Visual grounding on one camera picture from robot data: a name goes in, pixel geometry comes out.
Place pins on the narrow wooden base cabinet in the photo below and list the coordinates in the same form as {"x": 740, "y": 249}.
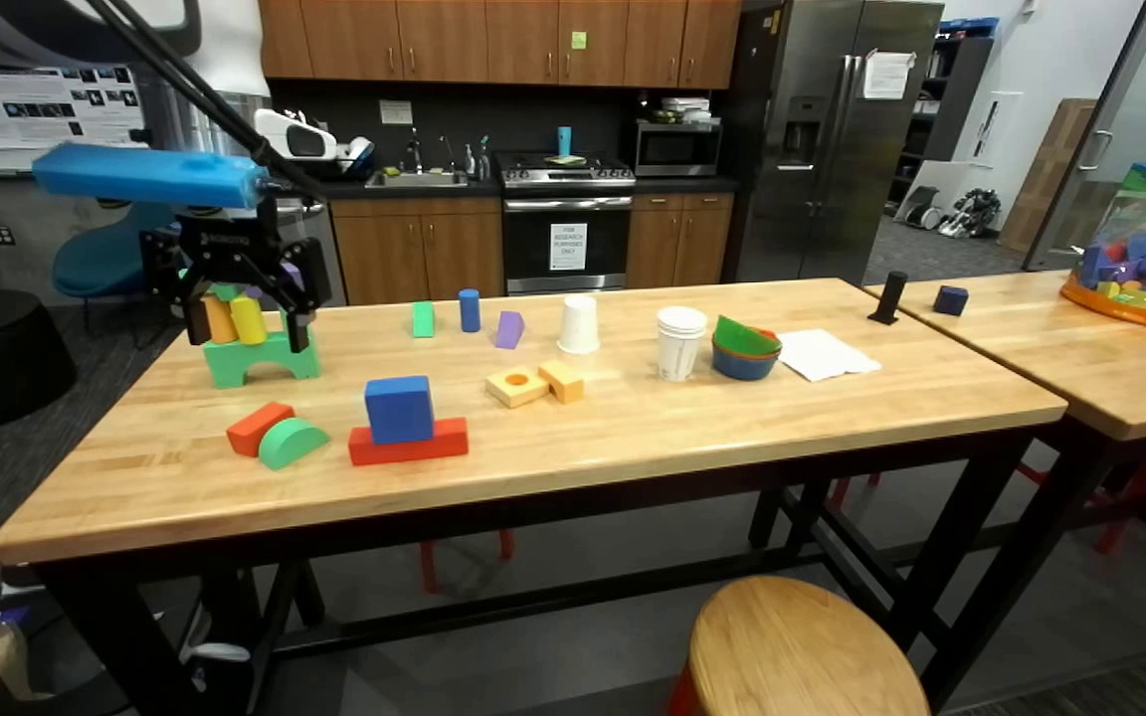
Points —
{"x": 679, "y": 241}

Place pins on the brown leaning board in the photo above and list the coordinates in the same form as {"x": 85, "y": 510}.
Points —
{"x": 1053, "y": 174}

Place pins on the green half-round foam block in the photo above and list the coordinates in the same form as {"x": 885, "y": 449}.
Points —
{"x": 296, "y": 443}

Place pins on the small black stand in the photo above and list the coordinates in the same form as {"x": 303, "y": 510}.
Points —
{"x": 889, "y": 294}

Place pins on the black white bag pile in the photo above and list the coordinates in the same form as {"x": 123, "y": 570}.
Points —
{"x": 958, "y": 212}

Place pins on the tan block with round hole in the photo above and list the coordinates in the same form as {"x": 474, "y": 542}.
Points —
{"x": 505, "y": 392}

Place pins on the short orange-red foam block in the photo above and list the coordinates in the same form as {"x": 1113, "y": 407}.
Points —
{"x": 255, "y": 426}

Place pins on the stainless steel refrigerator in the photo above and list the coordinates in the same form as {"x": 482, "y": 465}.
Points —
{"x": 837, "y": 174}

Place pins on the green flat foam block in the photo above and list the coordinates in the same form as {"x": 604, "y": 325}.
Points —
{"x": 226, "y": 293}

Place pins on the clear countertop bottle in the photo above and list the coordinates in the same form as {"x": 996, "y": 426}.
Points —
{"x": 482, "y": 155}

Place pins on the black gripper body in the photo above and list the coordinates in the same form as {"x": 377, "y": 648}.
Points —
{"x": 238, "y": 243}

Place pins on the white wall posters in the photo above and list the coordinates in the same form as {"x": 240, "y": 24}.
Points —
{"x": 16, "y": 122}

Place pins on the orange pillar foam block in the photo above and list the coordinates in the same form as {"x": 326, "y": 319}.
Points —
{"x": 219, "y": 325}

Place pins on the purple wedge foam block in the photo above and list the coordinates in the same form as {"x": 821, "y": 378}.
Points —
{"x": 505, "y": 331}

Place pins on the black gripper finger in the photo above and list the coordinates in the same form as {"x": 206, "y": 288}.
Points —
{"x": 296, "y": 315}
{"x": 198, "y": 315}

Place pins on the wide wooden base cabinet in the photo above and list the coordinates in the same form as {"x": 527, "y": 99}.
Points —
{"x": 415, "y": 243}

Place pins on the white printed notice sheet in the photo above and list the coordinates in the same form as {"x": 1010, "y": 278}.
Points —
{"x": 568, "y": 249}

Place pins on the blue foam cube block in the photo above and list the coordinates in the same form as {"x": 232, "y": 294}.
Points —
{"x": 401, "y": 411}

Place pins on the small green cylinder block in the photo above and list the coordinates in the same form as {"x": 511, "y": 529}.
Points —
{"x": 425, "y": 319}

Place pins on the black round ottoman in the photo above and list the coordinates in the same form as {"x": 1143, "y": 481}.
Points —
{"x": 0, "y": 362}

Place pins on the stacked green blue bowls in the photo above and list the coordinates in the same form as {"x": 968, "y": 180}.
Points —
{"x": 746, "y": 351}

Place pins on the teal chair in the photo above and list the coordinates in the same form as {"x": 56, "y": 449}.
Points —
{"x": 108, "y": 260}

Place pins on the white wall outlet plate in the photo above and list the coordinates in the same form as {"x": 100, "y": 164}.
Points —
{"x": 394, "y": 111}

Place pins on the dark blue cube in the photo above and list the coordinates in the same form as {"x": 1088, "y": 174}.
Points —
{"x": 952, "y": 298}

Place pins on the long orange-red foam block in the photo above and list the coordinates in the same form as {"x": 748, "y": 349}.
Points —
{"x": 448, "y": 443}

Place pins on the long wooden wall cabinets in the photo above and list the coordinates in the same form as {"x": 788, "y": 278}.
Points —
{"x": 467, "y": 40}

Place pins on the yellow cabinet sticker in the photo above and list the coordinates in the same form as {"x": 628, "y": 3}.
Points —
{"x": 578, "y": 40}

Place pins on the small blue cylinder block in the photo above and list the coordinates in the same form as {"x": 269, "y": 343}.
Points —
{"x": 470, "y": 313}

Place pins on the wooden stool orange legs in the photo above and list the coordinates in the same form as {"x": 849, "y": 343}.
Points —
{"x": 796, "y": 648}
{"x": 1117, "y": 510}
{"x": 429, "y": 563}

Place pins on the yellow pillar foam block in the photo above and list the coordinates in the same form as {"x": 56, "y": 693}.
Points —
{"x": 248, "y": 319}

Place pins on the metal sink faucet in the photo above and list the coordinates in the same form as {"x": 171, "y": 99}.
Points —
{"x": 415, "y": 155}

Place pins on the stainless steel stove oven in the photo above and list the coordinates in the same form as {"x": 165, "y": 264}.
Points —
{"x": 605, "y": 243}

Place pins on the clear bin of toy blocks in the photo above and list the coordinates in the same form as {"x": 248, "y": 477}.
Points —
{"x": 1143, "y": 260}

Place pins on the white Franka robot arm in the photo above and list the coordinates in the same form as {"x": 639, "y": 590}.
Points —
{"x": 317, "y": 138}

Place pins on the wooden table black frame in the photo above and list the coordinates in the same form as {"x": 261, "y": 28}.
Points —
{"x": 1104, "y": 383}
{"x": 734, "y": 437}

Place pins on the dark bookshelf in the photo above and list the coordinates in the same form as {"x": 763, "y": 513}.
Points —
{"x": 958, "y": 81}

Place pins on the white paper napkin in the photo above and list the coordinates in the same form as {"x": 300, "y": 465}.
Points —
{"x": 830, "y": 354}

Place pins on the white dishes stack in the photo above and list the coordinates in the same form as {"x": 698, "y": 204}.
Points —
{"x": 691, "y": 110}

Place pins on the white paper note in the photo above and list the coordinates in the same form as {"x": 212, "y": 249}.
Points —
{"x": 889, "y": 78}

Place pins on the tan notched block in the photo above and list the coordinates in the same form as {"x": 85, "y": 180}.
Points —
{"x": 563, "y": 383}

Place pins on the teal cup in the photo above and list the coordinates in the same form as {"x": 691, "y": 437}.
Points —
{"x": 568, "y": 140}

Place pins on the dark kitchen countertop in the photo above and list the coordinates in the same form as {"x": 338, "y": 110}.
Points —
{"x": 460, "y": 187}

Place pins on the glass door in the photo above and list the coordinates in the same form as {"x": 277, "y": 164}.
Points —
{"x": 1117, "y": 81}

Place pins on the black microwave oven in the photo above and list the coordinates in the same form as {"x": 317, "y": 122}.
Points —
{"x": 679, "y": 150}

